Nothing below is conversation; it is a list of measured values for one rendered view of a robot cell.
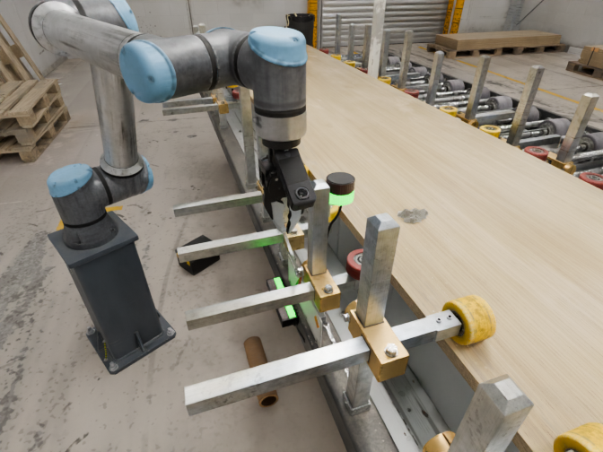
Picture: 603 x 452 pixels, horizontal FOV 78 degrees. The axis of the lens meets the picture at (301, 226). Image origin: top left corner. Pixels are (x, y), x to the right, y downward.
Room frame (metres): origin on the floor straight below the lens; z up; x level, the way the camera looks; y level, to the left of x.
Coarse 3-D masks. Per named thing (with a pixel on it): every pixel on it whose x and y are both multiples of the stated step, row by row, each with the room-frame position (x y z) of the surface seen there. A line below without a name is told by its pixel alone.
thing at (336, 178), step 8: (328, 176) 0.70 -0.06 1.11; (336, 176) 0.70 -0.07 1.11; (344, 176) 0.70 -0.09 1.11; (352, 176) 0.70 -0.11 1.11; (336, 184) 0.67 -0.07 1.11; (344, 184) 0.67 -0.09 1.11; (352, 192) 0.68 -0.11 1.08; (328, 216) 0.67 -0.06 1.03; (336, 216) 0.69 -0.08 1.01; (328, 232) 0.69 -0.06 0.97
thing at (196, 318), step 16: (288, 288) 0.62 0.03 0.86; (304, 288) 0.62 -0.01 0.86; (352, 288) 0.65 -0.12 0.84; (224, 304) 0.57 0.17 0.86; (240, 304) 0.57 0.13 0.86; (256, 304) 0.57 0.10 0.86; (272, 304) 0.58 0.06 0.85; (288, 304) 0.60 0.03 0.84; (192, 320) 0.53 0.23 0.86; (208, 320) 0.54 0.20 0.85; (224, 320) 0.55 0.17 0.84
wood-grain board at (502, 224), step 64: (320, 64) 2.80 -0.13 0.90; (320, 128) 1.54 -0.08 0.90; (384, 128) 1.54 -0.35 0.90; (448, 128) 1.54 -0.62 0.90; (384, 192) 0.99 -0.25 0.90; (448, 192) 0.99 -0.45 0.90; (512, 192) 0.99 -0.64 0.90; (576, 192) 0.99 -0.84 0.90; (448, 256) 0.69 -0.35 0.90; (512, 256) 0.69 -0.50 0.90; (576, 256) 0.69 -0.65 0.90; (512, 320) 0.49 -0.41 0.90; (576, 320) 0.49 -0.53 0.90; (576, 384) 0.36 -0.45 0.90
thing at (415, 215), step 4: (416, 208) 0.89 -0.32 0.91; (400, 212) 0.88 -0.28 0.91; (404, 212) 0.86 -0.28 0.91; (408, 212) 0.86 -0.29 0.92; (412, 212) 0.86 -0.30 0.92; (416, 212) 0.86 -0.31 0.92; (420, 212) 0.86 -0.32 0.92; (424, 212) 0.87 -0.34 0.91; (400, 216) 0.86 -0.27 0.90; (404, 216) 0.85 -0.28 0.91; (408, 216) 0.85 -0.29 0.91; (412, 216) 0.85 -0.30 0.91; (416, 216) 0.84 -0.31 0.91; (420, 216) 0.85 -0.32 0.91; (424, 216) 0.85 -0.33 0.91; (404, 220) 0.84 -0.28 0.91; (408, 220) 0.83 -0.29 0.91; (412, 220) 0.83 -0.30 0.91; (416, 220) 0.83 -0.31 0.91; (420, 220) 0.84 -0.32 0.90
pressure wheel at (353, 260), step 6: (354, 252) 0.70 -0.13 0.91; (360, 252) 0.70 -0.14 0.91; (348, 258) 0.67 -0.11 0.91; (354, 258) 0.68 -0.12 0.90; (360, 258) 0.67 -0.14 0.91; (348, 264) 0.66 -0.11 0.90; (354, 264) 0.65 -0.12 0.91; (360, 264) 0.66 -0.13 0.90; (348, 270) 0.66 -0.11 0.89; (354, 270) 0.64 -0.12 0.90; (360, 270) 0.63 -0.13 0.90; (354, 276) 0.64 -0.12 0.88
